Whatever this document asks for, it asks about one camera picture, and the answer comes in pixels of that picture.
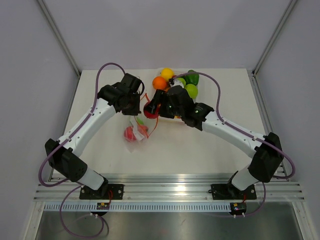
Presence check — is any pink peach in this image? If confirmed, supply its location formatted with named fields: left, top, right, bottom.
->
left=138, top=125, right=148, bottom=137

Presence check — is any green cucumber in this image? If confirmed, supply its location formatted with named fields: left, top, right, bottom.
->
left=136, top=117, right=144, bottom=125

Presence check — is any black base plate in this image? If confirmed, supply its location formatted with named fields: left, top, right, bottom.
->
left=79, top=183, right=124, bottom=200
left=208, top=183, right=257, bottom=200

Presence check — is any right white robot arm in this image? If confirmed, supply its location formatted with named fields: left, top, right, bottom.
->
left=143, top=86, right=284, bottom=199

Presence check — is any clear zip top bag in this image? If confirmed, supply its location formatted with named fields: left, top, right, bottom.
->
left=122, top=93, right=159, bottom=153

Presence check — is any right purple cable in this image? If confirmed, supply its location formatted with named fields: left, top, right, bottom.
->
left=168, top=71, right=298, bottom=218

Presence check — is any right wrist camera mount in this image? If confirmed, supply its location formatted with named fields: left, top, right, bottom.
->
left=169, top=79, right=184, bottom=88

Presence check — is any white plastic basket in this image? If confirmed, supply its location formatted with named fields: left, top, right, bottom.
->
left=154, top=68, right=200, bottom=122

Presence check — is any white slotted cable duct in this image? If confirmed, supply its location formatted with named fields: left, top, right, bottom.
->
left=43, top=202, right=231, bottom=213

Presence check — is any red apple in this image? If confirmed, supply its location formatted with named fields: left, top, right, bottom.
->
left=123, top=126, right=137, bottom=142
left=143, top=100, right=159, bottom=119

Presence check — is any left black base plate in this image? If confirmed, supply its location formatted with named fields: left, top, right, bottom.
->
left=79, top=183, right=124, bottom=200

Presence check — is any green lime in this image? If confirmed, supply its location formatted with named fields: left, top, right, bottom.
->
left=175, top=77, right=186, bottom=88

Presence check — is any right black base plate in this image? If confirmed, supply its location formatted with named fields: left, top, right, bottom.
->
left=208, top=183, right=257, bottom=200

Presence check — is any green bell pepper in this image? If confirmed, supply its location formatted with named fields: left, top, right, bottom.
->
left=183, top=69, right=200, bottom=86

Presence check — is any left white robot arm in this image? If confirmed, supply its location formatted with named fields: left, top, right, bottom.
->
left=45, top=73, right=145, bottom=199

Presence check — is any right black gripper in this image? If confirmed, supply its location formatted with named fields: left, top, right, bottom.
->
left=145, top=89, right=185, bottom=119

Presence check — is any aluminium mounting rail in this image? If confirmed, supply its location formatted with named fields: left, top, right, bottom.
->
left=33, top=174, right=305, bottom=202

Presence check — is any green apple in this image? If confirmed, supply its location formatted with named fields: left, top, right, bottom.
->
left=184, top=83, right=198, bottom=99

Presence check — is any orange fruit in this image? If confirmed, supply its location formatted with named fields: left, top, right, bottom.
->
left=152, top=76, right=167, bottom=90

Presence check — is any yellow lemon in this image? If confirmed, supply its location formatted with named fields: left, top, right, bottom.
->
left=160, top=68, right=175, bottom=82

